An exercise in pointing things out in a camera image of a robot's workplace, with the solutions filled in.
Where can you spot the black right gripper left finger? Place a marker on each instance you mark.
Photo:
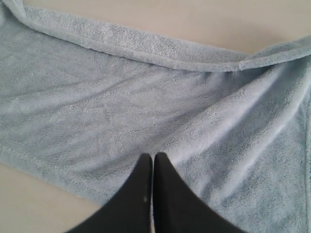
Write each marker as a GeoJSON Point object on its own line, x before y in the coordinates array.
{"type": "Point", "coordinates": [128, 211]}

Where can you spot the light blue fleece towel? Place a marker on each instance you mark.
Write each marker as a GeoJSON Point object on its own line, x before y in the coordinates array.
{"type": "Point", "coordinates": [80, 100]}

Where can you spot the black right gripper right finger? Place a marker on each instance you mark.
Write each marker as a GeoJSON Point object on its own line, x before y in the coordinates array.
{"type": "Point", "coordinates": [177, 209]}

